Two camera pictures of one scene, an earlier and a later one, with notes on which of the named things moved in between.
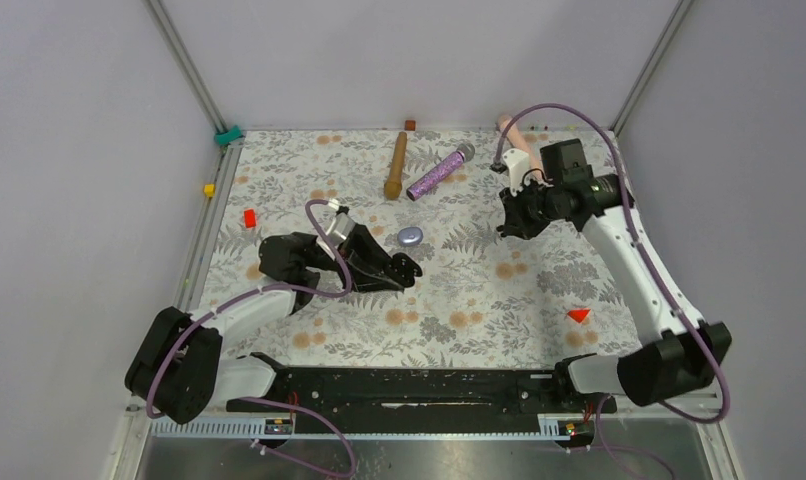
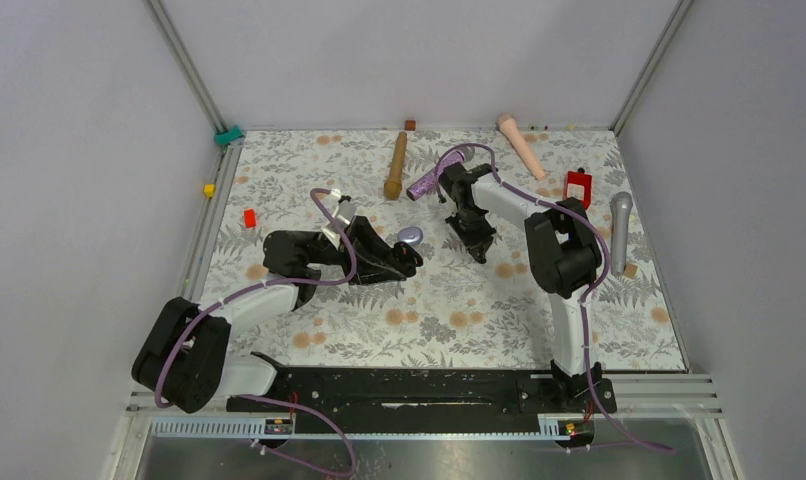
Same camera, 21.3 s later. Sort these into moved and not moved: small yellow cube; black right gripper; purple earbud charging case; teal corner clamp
Moved: black right gripper
Not moved: small yellow cube; purple earbud charging case; teal corner clamp
